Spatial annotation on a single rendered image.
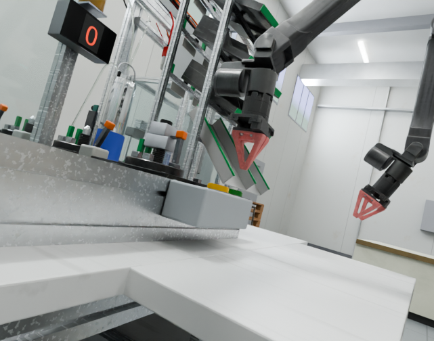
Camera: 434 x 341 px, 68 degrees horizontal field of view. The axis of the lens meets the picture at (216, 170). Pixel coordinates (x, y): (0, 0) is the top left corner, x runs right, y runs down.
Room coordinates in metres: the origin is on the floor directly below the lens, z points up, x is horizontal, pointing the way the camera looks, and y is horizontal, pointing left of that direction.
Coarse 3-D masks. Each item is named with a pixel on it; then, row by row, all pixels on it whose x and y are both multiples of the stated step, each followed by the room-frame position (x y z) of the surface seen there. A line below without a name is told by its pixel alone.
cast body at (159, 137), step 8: (160, 120) 0.75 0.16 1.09; (168, 120) 0.74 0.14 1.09; (152, 128) 0.74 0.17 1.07; (160, 128) 0.73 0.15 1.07; (168, 128) 0.73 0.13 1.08; (152, 136) 0.74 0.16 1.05; (160, 136) 0.73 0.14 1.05; (168, 136) 0.74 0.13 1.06; (144, 144) 0.75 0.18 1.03; (152, 144) 0.74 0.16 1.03; (160, 144) 0.73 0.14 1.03; (168, 144) 0.73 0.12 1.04
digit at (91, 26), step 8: (88, 16) 0.61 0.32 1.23; (88, 24) 0.62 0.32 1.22; (96, 24) 0.63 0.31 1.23; (88, 32) 0.62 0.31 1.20; (96, 32) 0.64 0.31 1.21; (80, 40) 0.61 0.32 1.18; (88, 40) 0.62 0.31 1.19; (96, 40) 0.64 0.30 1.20; (88, 48) 0.63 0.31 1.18; (96, 48) 0.64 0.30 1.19
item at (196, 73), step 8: (192, 64) 1.03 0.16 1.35; (200, 64) 1.01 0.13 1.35; (184, 72) 1.05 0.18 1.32; (192, 72) 1.03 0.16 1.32; (200, 72) 1.01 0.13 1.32; (184, 80) 1.04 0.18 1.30; (192, 80) 1.02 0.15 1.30; (200, 80) 1.00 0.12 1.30; (200, 88) 0.99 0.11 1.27; (216, 96) 0.95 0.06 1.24; (224, 96) 1.10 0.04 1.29; (224, 104) 0.93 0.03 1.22; (232, 104) 0.91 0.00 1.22; (232, 112) 0.91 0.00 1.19; (240, 112) 0.92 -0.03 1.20
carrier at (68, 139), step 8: (72, 128) 0.87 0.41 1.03; (88, 128) 0.86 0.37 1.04; (96, 128) 0.93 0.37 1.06; (64, 136) 0.83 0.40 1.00; (80, 136) 0.86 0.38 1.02; (88, 136) 0.86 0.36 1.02; (56, 144) 0.81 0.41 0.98; (64, 144) 0.80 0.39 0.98; (72, 144) 0.80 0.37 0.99; (80, 144) 0.86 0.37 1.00; (88, 144) 0.87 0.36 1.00
